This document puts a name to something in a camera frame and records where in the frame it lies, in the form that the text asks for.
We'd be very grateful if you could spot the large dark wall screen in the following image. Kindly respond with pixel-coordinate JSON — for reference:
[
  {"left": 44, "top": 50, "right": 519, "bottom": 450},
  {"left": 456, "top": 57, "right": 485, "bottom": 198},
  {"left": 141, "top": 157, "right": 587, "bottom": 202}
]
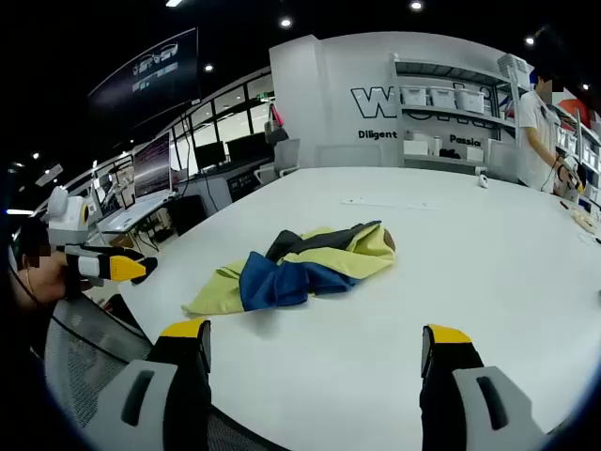
[{"left": 86, "top": 26, "right": 201, "bottom": 131}]

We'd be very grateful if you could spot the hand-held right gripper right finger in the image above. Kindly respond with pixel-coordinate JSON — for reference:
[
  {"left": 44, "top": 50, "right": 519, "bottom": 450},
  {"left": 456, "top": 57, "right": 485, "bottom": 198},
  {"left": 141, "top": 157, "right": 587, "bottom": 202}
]
[{"left": 419, "top": 322, "right": 548, "bottom": 451}]

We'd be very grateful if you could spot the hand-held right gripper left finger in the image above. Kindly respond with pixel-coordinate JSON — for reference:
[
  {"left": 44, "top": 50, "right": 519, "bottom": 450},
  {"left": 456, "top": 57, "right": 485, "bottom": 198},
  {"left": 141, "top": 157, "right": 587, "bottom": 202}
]
[{"left": 96, "top": 318, "right": 212, "bottom": 451}]

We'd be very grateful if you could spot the beige object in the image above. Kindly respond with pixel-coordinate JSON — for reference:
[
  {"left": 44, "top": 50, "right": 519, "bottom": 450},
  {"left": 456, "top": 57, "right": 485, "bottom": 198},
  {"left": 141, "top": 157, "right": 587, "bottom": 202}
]
[{"left": 570, "top": 209, "right": 601, "bottom": 234}]

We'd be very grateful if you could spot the white shelf rack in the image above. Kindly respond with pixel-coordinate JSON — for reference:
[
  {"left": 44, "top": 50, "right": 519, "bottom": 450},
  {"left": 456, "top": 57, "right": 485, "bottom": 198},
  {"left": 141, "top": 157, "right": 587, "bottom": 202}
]
[{"left": 388, "top": 51, "right": 532, "bottom": 175}]

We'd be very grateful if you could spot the yellow and blue garment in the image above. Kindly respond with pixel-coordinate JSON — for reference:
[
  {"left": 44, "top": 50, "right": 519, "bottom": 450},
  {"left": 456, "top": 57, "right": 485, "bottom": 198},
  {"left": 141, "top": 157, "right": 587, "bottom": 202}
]
[{"left": 181, "top": 220, "right": 398, "bottom": 319}]

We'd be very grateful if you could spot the grey mesh office chair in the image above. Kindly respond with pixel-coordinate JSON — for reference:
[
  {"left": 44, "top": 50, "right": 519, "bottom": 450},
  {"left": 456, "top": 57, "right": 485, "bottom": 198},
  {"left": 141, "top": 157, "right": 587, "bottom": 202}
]
[{"left": 44, "top": 298, "right": 283, "bottom": 451}]

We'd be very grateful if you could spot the pink hanging bag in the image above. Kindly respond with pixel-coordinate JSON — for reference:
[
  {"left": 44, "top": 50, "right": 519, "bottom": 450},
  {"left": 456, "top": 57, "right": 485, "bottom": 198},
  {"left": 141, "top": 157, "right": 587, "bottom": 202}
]
[{"left": 265, "top": 103, "right": 288, "bottom": 142}]

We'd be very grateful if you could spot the white storage bin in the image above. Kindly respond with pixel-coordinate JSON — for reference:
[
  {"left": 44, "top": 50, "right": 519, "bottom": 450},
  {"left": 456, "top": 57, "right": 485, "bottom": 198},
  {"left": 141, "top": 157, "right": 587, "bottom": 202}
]
[
  {"left": 402, "top": 86, "right": 428, "bottom": 107},
  {"left": 429, "top": 87, "right": 455, "bottom": 109},
  {"left": 455, "top": 88, "right": 485, "bottom": 114}
]

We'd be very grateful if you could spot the white power strip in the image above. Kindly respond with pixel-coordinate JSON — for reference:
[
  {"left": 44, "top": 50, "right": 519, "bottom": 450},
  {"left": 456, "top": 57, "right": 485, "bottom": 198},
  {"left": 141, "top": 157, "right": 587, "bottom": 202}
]
[{"left": 340, "top": 196, "right": 438, "bottom": 211}]

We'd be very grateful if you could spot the white office chair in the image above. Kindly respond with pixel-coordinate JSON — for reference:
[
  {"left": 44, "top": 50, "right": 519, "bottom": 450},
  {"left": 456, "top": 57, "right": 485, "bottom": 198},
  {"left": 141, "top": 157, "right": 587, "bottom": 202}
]
[{"left": 273, "top": 137, "right": 301, "bottom": 178}]

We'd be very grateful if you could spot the person's left hand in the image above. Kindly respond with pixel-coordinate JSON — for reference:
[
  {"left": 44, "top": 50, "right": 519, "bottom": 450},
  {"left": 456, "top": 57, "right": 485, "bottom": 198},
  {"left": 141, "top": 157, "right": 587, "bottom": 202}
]
[{"left": 31, "top": 257, "right": 90, "bottom": 300}]

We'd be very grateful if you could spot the monitor with purple screen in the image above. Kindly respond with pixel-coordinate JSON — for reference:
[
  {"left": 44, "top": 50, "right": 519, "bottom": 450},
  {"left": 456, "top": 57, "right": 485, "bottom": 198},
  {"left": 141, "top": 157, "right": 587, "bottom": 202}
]
[{"left": 132, "top": 131, "right": 173, "bottom": 198}]

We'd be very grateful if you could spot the white desk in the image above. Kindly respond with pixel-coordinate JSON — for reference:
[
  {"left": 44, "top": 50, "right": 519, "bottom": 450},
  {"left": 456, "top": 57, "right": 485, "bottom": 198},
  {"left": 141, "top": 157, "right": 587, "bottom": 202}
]
[{"left": 96, "top": 192, "right": 175, "bottom": 236}]

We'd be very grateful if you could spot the black monitor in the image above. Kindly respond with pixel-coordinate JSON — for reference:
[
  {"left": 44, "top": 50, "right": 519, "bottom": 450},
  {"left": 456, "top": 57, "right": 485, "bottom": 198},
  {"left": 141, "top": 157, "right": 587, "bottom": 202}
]
[
  {"left": 225, "top": 132, "right": 273, "bottom": 164},
  {"left": 193, "top": 140, "right": 226, "bottom": 171}
]

